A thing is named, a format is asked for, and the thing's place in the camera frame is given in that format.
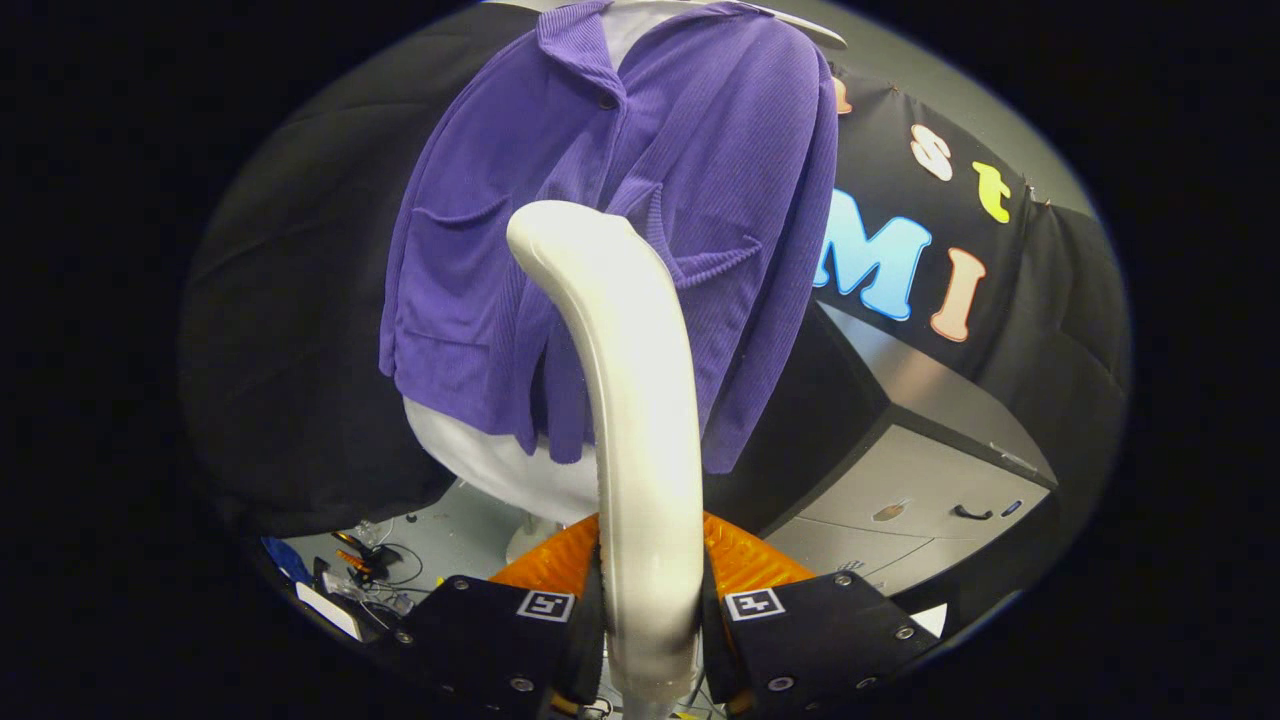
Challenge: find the grey drawer cabinet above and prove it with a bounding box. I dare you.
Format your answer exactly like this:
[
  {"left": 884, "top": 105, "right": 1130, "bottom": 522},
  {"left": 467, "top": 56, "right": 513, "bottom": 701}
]
[{"left": 700, "top": 300, "right": 1061, "bottom": 601}]

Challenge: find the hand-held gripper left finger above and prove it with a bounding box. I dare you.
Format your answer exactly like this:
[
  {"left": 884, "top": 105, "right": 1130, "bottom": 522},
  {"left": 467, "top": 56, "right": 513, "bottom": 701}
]
[{"left": 385, "top": 513, "right": 609, "bottom": 719}]

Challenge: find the white steamer base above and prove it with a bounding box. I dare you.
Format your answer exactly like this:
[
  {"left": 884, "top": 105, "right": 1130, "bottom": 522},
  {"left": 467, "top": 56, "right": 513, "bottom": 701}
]
[{"left": 504, "top": 514, "right": 563, "bottom": 567}]

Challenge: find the purple corduroy jacket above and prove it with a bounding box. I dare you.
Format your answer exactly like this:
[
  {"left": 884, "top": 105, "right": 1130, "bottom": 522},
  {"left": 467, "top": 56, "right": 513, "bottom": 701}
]
[{"left": 378, "top": 0, "right": 841, "bottom": 476}]

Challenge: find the blue cloth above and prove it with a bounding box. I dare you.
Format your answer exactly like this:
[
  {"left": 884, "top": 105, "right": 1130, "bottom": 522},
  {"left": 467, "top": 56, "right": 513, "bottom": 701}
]
[{"left": 262, "top": 537, "right": 314, "bottom": 587}]

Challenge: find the white clothes hanger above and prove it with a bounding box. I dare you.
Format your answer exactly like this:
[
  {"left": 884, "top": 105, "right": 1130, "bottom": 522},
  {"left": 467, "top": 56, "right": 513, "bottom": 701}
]
[{"left": 765, "top": 3, "right": 849, "bottom": 51}]

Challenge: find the white garment steamer head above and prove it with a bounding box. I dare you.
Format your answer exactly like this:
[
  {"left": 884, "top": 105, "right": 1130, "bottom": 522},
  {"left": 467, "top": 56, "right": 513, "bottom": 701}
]
[{"left": 506, "top": 200, "right": 707, "bottom": 719}]

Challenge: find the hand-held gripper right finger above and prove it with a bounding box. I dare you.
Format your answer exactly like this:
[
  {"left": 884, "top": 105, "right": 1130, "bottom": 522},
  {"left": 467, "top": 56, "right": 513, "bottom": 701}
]
[{"left": 697, "top": 510, "right": 943, "bottom": 717}]

